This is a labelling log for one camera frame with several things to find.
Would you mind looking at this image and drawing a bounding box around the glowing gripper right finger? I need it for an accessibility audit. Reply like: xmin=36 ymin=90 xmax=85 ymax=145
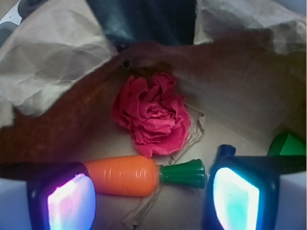
xmin=203 ymin=156 xmax=279 ymax=230

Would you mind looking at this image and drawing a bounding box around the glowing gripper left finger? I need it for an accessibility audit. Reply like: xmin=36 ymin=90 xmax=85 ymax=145
xmin=27 ymin=162 xmax=96 ymax=230

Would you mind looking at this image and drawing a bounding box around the red paper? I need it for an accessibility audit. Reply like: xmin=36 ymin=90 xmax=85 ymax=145
xmin=111 ymin=73 xmax=191 ymax=158

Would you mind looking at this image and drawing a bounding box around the green cylinder block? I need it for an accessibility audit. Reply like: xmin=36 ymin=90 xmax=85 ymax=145
xmin=267 ymin=133 xmax=307 ymax=156

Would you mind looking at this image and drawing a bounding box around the orange toy carrot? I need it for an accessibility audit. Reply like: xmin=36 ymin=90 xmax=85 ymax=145
xmin=84 ymin=155 xmax=206 ymax=197

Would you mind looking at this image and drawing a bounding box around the brown paper bag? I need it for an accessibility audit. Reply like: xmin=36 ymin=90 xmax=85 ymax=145
xmin=0 ymin=0 xmax=307 ymax=230

